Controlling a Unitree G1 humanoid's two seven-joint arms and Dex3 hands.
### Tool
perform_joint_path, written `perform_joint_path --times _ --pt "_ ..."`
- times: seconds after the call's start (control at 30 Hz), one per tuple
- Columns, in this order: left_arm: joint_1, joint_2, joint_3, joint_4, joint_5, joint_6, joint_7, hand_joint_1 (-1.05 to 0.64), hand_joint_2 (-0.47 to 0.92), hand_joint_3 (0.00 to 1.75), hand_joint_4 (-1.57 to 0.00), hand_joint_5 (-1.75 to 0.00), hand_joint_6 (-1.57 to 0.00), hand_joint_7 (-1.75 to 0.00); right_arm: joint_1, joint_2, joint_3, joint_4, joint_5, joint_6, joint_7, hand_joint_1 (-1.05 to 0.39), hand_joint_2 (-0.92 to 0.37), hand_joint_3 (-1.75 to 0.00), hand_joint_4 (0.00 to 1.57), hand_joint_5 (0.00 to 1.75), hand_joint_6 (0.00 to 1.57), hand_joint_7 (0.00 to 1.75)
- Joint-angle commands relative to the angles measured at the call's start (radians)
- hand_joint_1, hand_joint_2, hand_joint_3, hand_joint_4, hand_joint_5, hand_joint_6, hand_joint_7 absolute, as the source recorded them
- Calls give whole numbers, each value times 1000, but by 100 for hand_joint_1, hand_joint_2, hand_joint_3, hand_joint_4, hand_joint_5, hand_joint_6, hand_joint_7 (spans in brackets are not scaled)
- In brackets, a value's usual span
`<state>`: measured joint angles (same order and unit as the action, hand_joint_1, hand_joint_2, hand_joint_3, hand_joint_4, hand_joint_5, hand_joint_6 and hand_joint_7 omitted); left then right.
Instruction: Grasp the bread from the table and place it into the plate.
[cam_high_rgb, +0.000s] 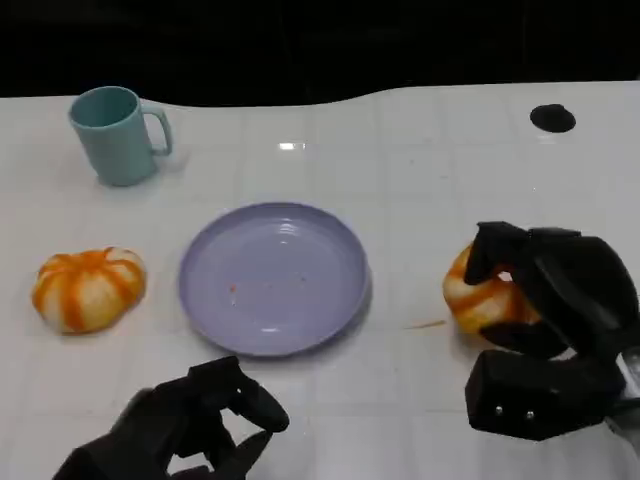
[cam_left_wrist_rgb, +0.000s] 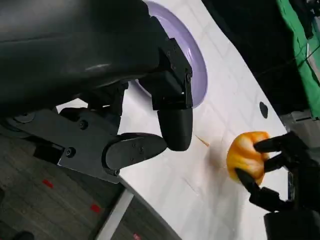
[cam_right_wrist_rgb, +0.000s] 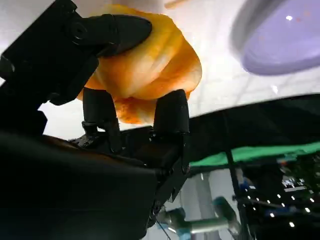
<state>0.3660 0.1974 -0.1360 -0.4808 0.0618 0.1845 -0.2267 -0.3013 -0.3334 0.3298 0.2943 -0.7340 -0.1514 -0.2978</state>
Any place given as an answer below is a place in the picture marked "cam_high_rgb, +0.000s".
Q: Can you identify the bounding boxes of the black round table grommet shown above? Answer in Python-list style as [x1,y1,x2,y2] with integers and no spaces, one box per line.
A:
[529,103,577,134]

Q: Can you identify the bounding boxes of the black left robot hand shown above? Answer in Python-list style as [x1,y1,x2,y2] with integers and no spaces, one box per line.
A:
[52,355,290,480]

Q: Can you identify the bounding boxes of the lilac plate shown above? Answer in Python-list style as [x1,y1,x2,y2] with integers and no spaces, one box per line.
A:
[178,201,374,359]

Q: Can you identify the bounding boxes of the orange white toy bread roll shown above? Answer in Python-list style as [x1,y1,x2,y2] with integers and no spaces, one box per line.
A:
[32,247,148,335]
[442,242,544,336]

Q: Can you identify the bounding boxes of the pale green mug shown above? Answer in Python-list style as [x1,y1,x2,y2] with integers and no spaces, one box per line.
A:
[67,85,175,188]

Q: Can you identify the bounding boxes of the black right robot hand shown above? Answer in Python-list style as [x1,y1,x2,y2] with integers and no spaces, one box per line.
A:
[464,220,640,359]

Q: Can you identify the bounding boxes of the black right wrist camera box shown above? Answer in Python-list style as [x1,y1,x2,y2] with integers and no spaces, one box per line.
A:
[464,348,626,442]

